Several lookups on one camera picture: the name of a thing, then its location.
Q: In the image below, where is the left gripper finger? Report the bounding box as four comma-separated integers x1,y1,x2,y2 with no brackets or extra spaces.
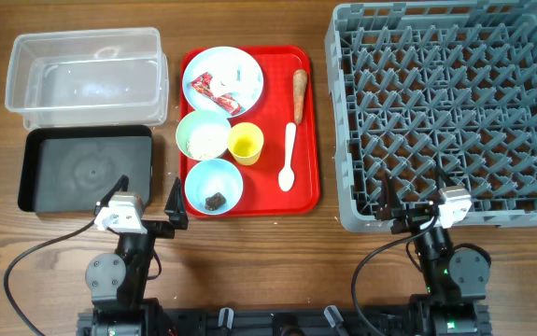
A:
95,175,129,209
164,177,188,220

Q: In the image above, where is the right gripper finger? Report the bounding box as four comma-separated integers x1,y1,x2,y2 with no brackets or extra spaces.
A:
434,164,455,190
379,174,403,213

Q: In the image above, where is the dark brown food scrap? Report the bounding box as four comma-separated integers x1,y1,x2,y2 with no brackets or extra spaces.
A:
205,192,226,211

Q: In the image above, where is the small light blue bowl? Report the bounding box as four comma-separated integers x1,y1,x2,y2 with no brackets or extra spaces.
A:
185,159,244,216

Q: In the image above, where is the cooked white rice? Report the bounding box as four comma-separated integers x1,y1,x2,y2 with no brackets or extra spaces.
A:
186,124,229,161

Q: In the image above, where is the light green bowl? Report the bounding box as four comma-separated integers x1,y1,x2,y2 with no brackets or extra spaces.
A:
176,110,232,160

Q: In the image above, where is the yellow plastic cup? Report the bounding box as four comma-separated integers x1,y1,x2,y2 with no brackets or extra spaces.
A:
227,122,264,166

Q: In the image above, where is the white plastic spoon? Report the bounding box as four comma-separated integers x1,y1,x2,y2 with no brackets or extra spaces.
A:
278,122,296,192

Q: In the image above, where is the red snack wrapper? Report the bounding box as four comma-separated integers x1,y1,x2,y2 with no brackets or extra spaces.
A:
190,72,243,116

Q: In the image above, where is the large light blue plate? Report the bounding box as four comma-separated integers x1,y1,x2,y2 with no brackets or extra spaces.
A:
182,47,264,119

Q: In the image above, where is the white tissue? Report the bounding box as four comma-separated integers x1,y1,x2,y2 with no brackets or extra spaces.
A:
211,63,255,96

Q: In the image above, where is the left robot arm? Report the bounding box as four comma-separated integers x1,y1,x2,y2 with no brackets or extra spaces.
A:
77,175,189,335

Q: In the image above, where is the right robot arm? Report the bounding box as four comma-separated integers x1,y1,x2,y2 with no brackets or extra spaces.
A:
375,166,492,335

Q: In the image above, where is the grey dishwasher rack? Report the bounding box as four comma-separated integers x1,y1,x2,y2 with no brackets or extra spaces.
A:
325,1,537,232

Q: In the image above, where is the black plastic tray bin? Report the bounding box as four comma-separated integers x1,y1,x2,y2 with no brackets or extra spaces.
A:
18,125,153,213

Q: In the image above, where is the red serving tray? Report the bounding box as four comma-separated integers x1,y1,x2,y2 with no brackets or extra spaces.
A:
178,45,321,219

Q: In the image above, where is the clear plastic bin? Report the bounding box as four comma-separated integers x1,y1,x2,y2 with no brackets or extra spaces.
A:
5,27,169,130

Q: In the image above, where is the orange carrot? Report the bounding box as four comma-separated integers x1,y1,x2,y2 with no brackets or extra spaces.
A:
292,69,308,124

